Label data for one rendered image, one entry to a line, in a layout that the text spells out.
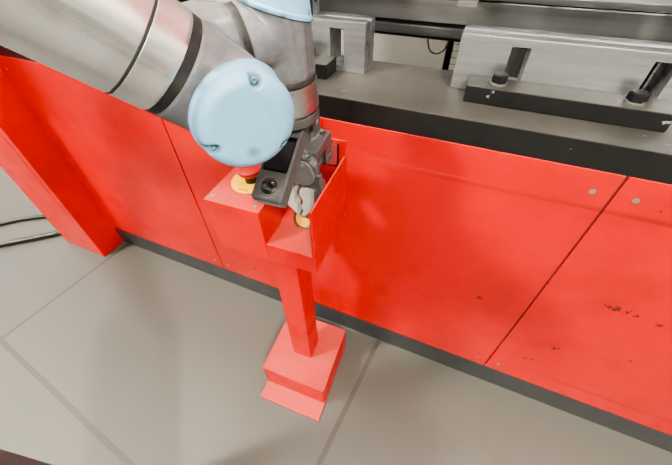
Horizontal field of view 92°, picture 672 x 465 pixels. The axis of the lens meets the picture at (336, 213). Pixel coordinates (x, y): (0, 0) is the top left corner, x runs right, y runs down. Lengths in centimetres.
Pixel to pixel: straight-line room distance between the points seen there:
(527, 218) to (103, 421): 130
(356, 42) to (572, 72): 38
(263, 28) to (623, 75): 56
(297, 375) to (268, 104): 93
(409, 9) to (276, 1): 60
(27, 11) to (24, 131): 128
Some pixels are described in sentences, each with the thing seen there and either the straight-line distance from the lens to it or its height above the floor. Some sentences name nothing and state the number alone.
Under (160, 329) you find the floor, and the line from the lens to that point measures 144.
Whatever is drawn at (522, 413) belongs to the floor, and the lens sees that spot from 130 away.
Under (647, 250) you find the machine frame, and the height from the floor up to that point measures 70.
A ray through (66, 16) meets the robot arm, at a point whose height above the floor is 110.
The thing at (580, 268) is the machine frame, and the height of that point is 61.
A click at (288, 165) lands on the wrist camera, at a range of 44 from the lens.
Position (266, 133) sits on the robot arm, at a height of 102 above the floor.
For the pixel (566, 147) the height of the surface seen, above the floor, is 86.
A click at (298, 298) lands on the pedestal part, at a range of 80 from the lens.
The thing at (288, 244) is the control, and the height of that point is 71.
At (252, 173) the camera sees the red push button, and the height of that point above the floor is 81.
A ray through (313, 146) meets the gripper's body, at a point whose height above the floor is 87.
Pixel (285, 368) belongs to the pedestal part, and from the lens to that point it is 110.
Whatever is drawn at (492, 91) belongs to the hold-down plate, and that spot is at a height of 90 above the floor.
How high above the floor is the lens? 114
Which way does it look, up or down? 44 degrees down
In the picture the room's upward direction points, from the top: 1 degrees counter-clockwise
